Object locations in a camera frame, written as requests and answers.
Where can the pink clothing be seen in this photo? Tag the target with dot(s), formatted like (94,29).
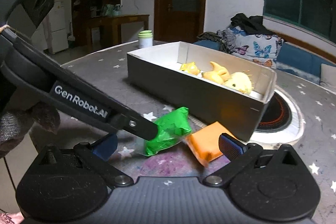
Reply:
(9,218)

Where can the orange packet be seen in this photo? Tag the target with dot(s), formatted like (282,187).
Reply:
(207,142)

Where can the black clothes pile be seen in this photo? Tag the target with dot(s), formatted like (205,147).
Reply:
(249,23)

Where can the large dark window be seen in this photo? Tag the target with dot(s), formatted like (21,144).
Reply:
(302,3)

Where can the white fridge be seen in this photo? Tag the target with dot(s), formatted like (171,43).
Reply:
(56,27)

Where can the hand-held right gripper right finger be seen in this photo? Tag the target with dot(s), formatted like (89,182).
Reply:
(231,146)

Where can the dark striped cloth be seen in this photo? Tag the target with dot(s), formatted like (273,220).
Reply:
(210,36)

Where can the small yellow toy figure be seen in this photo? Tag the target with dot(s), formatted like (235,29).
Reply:
(190,68)

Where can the green packet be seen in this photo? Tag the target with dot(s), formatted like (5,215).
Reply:
(170,124)

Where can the blue sofa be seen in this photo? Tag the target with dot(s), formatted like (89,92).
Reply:
(296,60)

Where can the beige pillow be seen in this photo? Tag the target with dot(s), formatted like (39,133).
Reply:
(329,74)

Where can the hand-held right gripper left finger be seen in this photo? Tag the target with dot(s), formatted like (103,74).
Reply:
(106,145)

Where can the yellow fluffy plush toy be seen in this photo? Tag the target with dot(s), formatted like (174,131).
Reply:
(240,82)

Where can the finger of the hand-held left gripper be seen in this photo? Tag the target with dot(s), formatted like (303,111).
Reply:
(136,125)

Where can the yellow horned toy figure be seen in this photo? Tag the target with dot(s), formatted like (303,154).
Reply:
(216,75)

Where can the butterfly print pillow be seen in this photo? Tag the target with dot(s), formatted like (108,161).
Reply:
(262,49)

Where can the white jar with green lid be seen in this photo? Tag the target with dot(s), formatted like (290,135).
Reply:
(145,41)

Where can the person's left hand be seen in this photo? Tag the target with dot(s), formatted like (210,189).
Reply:
(15,129)

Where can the wooden side table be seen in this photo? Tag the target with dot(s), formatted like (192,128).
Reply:
(123,18)

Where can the grey cardboard box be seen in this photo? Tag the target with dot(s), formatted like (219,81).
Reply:
(197,98)

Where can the round black induction cooker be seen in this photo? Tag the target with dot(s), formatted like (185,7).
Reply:
(278,113)

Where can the pale green bags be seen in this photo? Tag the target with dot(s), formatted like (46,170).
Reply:
(111,11)

